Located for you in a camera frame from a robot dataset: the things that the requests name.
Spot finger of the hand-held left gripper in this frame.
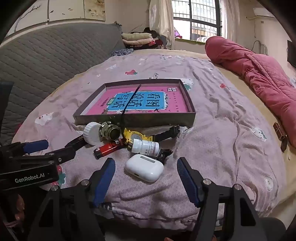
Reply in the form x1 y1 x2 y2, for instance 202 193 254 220
46 146 78 166
22 140 49 154

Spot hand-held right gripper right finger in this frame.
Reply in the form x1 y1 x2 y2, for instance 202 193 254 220
177 157 269 241

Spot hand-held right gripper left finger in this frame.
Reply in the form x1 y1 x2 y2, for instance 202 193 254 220
26 158 116 241

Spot white ribbed jar lid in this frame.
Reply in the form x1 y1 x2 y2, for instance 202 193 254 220
83 122 102 146

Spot red and black lighter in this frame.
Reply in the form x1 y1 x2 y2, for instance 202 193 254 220
94 140 127 159

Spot white earbuds case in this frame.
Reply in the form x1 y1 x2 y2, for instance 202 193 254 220
125 153 162 183

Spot white pill bottle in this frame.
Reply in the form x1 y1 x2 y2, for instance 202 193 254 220
131 138 160 156

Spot yellow watch with black strap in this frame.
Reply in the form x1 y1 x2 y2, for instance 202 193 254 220
119 85 181 145

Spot shallow brown cardboard box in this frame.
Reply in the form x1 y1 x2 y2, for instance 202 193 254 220
73 79 196 129

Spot black hair clip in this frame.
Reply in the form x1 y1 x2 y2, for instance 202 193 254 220
155 149 173 165

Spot pink and blue book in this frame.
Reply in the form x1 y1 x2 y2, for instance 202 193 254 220
87 86 188 115

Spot purple printed bedsheet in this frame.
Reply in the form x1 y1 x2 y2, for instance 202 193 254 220
11 50 285 230

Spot grey quilted headboard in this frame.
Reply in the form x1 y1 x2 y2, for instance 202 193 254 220
0 22 126 144

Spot small brown box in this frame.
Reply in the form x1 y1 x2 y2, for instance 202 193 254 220
273 122 287 141

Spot dark patterned cloth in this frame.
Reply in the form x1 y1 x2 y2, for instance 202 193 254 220
111 48 134 57

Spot pink quilt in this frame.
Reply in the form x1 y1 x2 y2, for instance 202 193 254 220
205 36 296 149

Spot pile of folded clothes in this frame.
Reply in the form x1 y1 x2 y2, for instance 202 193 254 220
121 27 168 49

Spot clothes on windowsill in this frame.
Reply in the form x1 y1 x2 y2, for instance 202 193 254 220
175 28 208 43

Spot cream curtain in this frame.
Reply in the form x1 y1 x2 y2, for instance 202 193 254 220
221 0 240 44
149 0 175 50

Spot barred window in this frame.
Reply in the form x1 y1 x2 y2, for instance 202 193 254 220
171 0 222 41

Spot white air conditioner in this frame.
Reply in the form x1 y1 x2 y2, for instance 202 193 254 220
253 8 277 18

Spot floral wall panel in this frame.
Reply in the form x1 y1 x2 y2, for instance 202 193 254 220
5 0 107 37

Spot black wall television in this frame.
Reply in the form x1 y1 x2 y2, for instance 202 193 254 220
287 40 296 67

